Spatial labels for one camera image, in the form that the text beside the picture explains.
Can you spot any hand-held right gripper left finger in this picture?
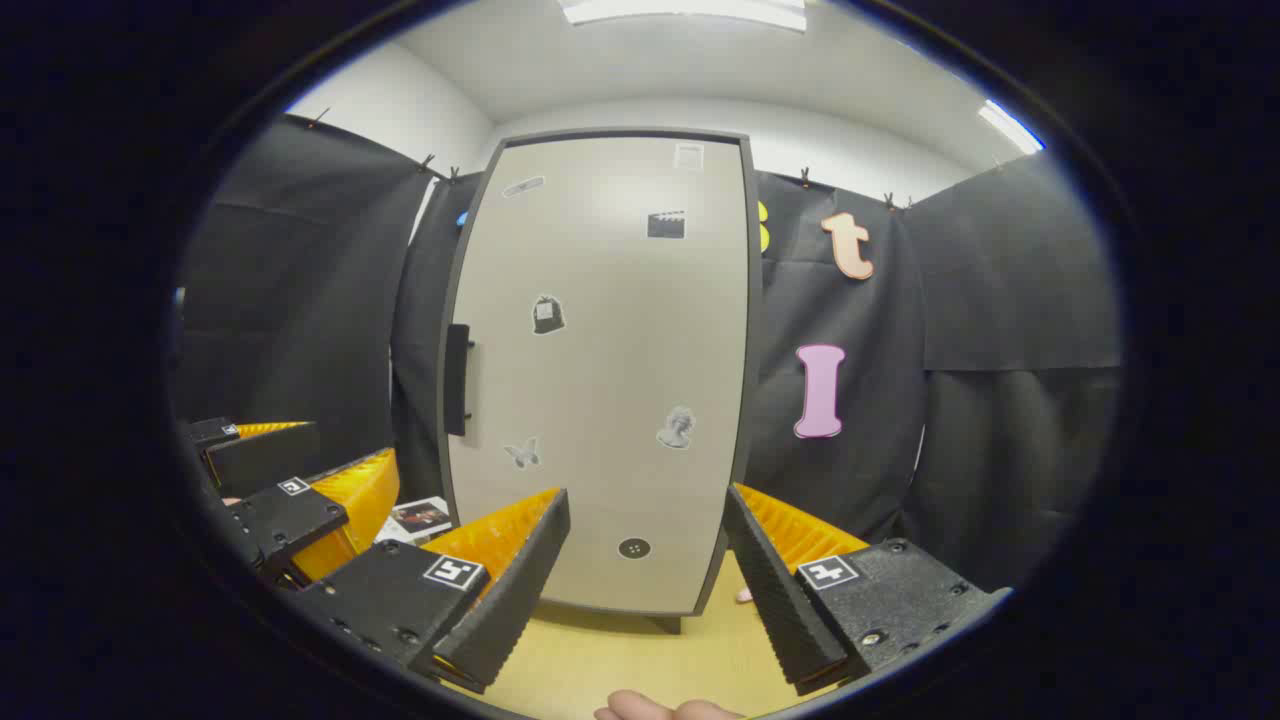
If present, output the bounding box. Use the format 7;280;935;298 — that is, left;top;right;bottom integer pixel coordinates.
290;487;572;696

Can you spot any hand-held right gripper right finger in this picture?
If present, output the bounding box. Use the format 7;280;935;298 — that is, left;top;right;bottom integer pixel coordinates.
722;483;1011;698

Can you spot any black door handle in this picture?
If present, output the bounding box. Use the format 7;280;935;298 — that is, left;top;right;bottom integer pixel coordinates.
443;323;476;438

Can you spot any beige cabinet door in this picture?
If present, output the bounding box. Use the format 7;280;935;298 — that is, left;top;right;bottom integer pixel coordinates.
447;135;751;616

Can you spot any grey cabinet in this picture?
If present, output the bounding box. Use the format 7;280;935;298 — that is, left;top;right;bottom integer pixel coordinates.
437;127;763;636

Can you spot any black backdrop cloth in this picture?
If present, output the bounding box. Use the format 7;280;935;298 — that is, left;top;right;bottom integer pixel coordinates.
170;112;1126;591

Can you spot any ceiling light panel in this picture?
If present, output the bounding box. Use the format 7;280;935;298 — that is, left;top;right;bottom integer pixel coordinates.
977;98;1046;156
557;0;809;33

